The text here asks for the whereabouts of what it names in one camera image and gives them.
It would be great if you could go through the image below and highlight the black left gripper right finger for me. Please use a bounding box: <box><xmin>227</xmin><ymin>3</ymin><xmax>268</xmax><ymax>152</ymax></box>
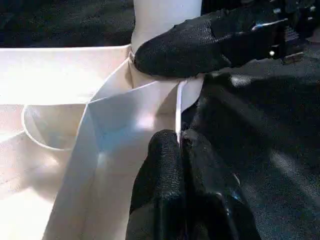
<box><xmin>181</xmin><ymin>128</ymin><xmax>263</xmax><ymax>240</ymax></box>

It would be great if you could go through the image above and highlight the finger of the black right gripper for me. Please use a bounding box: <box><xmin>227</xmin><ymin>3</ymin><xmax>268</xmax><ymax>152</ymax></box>
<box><xmin>133</xmin><ymin>9</ymin><xmax>256</xmax><ymax>79</ymax></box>

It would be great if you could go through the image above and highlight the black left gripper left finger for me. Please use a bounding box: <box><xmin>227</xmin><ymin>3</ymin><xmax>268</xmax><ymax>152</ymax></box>
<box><xmin>126</xmin><ymin>129</ymin><xmax>186</xmax><ymax>240</ymax></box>

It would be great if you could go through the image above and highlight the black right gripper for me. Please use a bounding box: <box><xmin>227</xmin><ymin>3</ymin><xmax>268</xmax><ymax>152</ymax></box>
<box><xmin>239</xmin><ymin>0</ymin><xmax>320</xmax><ymax>65</ymax></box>

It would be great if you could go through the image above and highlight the white plastic table leg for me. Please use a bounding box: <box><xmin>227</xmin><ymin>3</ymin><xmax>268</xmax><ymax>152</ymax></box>
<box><xmin>130</xmin><ymin>0</ymin><xmax>203</xmax><ymax>56</ymax></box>

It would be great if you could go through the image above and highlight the white plastic table top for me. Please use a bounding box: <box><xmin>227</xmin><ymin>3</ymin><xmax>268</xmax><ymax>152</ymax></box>
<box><xmin>0</xmin><ymin>43</ymin><xmax>206</xmax><ymax>240</ymax></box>

